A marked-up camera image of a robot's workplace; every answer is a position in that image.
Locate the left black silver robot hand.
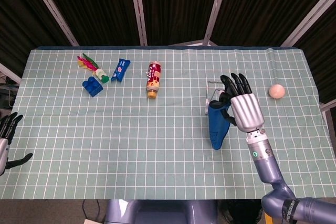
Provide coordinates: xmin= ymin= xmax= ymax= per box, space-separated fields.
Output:
xmin=0 ymin=112 xmax=34 ymax=176

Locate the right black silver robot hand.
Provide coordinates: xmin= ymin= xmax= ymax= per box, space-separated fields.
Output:
xmin=217 ymin=72 xmax=265 ymax=132

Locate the dark blue cloth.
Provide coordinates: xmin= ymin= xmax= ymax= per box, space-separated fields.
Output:
xmin=208 ymin=99 xmax=233 ymax=151

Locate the green grid-patterned table mat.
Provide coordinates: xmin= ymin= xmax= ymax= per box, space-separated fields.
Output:
xmin=0 ymin=48 xmax=336 ymax=200

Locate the peach pink ball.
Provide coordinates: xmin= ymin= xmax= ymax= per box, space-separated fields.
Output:
xmin=268 ymin=83 xmax=286 ymax=100

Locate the red yellow sauce bottle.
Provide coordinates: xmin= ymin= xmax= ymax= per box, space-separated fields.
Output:
xmin=145 ymin=60 xmax=162 ymax=100

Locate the blue toy brick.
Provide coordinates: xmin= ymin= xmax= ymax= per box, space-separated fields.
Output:
xmin=82 ymin=76 xmax=104 ymax=98

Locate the colourful feather shuttlecock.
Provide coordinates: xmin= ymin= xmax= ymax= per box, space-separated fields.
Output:
xmin=77 ymin=52 xmax=110 ymax=84

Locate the black pleated curtain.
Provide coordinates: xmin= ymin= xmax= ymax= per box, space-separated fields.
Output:
xmin=0 ymin=0 xmax=336 ymax=104

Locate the blue snack packet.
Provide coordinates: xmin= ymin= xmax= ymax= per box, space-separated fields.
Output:
xmin=110 ymin=58 xmax=131 ymax=82

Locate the purple robot torso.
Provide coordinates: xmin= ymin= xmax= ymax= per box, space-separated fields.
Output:
xmin=104 ymin=199 xmax=218 ymax=224

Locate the metal wire rack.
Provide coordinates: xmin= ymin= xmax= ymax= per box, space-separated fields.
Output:
xmin=204 ymin=80 xmax=229 ymax=116

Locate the white aluminium frame post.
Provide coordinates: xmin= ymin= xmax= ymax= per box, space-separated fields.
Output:
xmin=203 ymin=0 xmax=232 ymax=46
xmin=319 ymin=101 xmax=336 ymax=112
xmin=0 ymin=62 xmax=22 ymax=84
xmin=25 ymin=0 xmax=80 ymax=47
xmin=128 ymin=0 xmax=148 ymax=46
xmin=280 ymin=0 xmax=336 ymax=47

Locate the white aluminium frame crossbar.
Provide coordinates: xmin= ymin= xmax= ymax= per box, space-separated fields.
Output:
xmin=167 ymin=39 xmax=218 ymax=47

